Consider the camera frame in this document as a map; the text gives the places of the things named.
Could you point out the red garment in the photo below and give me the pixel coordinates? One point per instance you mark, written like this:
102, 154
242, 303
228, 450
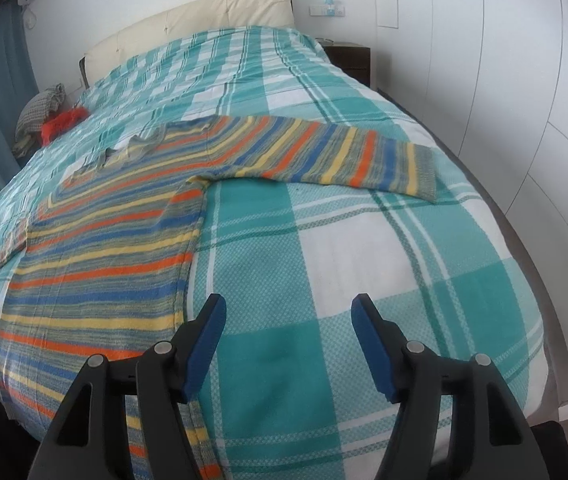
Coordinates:
61, 123

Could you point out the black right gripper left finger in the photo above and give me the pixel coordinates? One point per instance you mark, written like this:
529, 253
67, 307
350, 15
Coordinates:
88, 439

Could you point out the dark wooden nightstand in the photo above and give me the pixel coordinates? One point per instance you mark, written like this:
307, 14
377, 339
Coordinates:
353, 59

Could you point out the multicolour striped knit sweater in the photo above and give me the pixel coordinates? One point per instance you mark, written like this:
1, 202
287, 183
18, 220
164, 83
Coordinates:
101, 265

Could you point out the teal plaid bedspread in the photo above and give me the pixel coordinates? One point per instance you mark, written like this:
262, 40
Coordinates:
288, 395

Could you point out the white wardrobe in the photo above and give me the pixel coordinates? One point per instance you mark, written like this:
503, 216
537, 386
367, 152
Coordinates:
489, 79

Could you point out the white wall switch panel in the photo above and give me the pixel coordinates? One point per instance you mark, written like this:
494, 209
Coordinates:
328, 9

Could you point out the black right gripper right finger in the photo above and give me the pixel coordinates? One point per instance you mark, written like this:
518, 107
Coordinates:
456, 419

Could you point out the cream padded headboard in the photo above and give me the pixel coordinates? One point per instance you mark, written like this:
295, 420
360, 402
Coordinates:
180, 22

